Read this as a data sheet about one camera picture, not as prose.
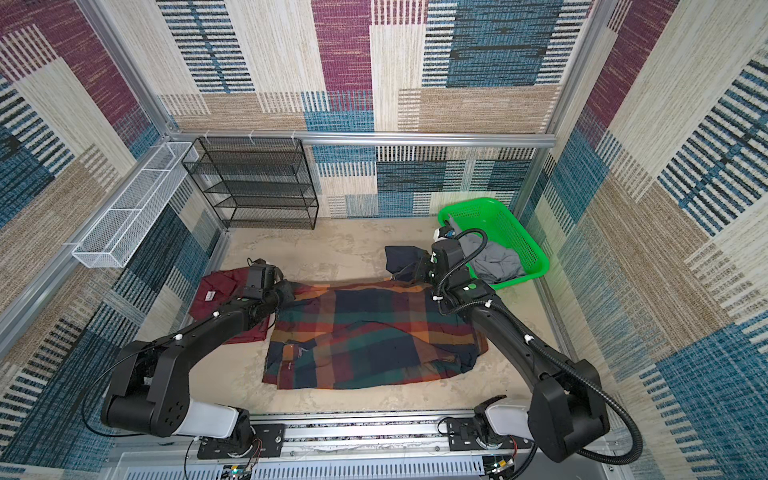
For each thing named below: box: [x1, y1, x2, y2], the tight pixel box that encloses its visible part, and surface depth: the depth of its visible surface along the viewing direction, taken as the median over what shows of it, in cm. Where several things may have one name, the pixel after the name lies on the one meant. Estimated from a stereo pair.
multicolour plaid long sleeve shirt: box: [262, 246, 489, 389], surface depth 89 cm
